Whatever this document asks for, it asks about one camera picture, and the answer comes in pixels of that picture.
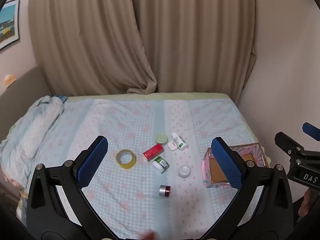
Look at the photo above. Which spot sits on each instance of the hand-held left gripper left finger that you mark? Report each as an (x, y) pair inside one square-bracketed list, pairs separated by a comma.
[(93, 160)]

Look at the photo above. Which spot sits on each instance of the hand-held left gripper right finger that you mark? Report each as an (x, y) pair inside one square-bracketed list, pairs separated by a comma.
[(226, 162)]

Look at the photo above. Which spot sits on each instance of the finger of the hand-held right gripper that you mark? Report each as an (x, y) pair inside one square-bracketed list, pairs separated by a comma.
[(285, 140), (311, 130)]

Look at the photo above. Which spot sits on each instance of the white earbuds case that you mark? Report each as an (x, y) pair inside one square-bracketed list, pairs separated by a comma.
[(172, 146)]

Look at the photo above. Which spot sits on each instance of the person's right hand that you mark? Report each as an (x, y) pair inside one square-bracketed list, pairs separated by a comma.
[(305, 202)]

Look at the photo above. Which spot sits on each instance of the pink patterned cardboard box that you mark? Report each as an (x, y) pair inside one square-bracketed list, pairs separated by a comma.
[(217, 172)]

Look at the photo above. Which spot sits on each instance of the yellow tape roll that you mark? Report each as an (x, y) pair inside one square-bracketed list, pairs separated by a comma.
[(118, 160)]

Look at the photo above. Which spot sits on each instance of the white round lid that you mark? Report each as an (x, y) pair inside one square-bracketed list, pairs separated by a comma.
[(184, 171)]

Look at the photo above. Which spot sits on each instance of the white bottle green label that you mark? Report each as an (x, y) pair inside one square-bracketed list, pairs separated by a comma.
[(180, 142)]

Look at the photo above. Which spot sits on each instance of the red box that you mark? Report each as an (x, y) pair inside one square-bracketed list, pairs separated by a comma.
[(152, 152)]

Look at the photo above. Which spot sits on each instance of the blue pink patterned bed sheet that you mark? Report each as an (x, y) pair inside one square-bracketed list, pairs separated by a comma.
[(140, 120)]

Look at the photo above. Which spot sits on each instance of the white jar green label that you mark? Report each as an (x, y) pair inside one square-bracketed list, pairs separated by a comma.
[(160, 164)]

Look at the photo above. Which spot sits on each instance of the crumpled light blue quilt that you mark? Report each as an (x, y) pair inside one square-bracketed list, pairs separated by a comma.
[(37, 122)]

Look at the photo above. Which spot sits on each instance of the red silver jar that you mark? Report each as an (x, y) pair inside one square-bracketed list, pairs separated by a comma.
[(164, 190)]

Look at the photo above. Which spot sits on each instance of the green lid jar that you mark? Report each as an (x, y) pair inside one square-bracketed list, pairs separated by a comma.
[(161, 138)]

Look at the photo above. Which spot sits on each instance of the grey headboard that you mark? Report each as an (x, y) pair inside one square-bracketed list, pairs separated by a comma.
[(27, 87)]

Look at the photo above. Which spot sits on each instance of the orange plush toy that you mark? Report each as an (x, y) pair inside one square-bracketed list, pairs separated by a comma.
[(9, 79)]

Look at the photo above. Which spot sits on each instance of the beige curtain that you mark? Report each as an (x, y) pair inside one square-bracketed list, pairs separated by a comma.
[(197, 35), (87, 35)]

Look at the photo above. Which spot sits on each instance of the framed wall picture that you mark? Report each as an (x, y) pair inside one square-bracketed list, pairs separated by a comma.
[(8, 23)]

